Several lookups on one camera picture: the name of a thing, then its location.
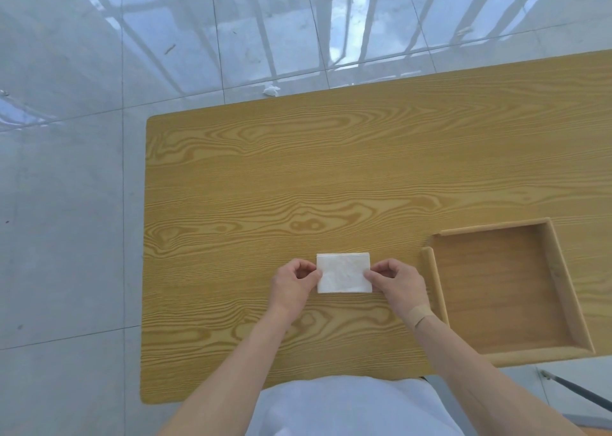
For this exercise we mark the small white paper scrap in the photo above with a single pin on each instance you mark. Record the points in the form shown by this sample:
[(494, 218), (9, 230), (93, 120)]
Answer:
[(270, 90)]

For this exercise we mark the white paper napkin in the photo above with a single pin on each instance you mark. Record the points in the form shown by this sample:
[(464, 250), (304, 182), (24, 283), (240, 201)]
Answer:
[(343, 273)]

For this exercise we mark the person's right hand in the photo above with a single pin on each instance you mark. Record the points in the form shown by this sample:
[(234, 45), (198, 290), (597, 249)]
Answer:
[(404, 290)]

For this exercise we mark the square wooden tray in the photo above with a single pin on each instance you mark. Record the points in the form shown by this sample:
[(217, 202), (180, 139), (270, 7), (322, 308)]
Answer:
[(497, 292)]

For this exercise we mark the person's right thumb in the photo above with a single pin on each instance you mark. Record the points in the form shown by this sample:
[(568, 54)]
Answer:
[(377, 280)]

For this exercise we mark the person's right forearm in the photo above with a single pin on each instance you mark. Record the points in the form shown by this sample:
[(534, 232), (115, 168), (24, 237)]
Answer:
[(483, 383)]

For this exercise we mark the person's left thumb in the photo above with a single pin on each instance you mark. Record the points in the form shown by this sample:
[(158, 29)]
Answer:
[(310, 276)]

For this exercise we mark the beige adhesive bandage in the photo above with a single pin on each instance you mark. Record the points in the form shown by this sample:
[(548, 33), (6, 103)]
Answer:
[(421, 316)]

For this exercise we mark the person's white shirt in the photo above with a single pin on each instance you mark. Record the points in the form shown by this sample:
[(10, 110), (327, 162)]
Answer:
[(354, 409)]

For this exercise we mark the person's left hand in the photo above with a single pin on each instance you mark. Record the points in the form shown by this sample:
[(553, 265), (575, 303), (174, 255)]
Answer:
[(287, 290)]

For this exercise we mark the black metal rod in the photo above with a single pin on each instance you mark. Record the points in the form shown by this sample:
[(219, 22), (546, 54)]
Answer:
[(578, 390)]

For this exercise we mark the person's left forearm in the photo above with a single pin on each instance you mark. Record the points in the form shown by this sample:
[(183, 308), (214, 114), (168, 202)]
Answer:
[(229, 378)]

